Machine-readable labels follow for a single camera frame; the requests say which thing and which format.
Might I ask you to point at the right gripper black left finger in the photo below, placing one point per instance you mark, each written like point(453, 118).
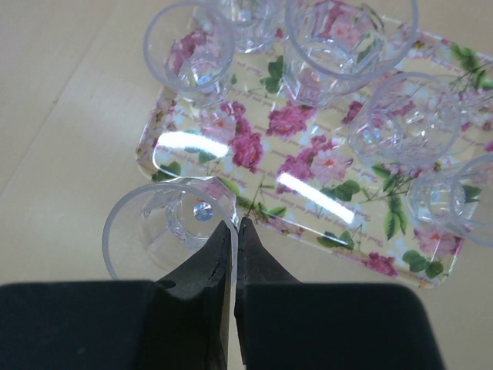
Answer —
point(178, 322)

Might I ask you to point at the floral patterned tray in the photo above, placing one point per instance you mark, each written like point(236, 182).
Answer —
point(292, 170)

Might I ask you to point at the small clear glass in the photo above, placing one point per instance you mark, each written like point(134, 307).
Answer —
point(189, 47)
point(155, 228)
point(457, 199)
point(460, 110)
point(411, 119)

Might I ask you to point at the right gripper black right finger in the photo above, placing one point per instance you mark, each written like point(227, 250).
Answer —
point(283, 323)

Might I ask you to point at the large clear tumbler glass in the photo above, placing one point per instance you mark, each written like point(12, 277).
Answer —
point(252, 24)

